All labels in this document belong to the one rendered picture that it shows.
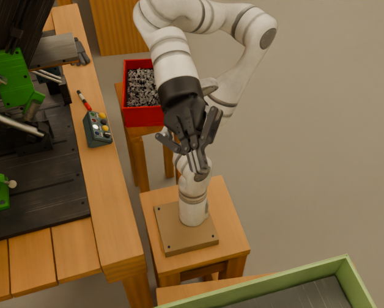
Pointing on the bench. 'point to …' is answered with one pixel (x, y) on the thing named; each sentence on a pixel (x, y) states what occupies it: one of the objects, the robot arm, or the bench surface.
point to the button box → (96, 140)
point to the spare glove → (81, 52)
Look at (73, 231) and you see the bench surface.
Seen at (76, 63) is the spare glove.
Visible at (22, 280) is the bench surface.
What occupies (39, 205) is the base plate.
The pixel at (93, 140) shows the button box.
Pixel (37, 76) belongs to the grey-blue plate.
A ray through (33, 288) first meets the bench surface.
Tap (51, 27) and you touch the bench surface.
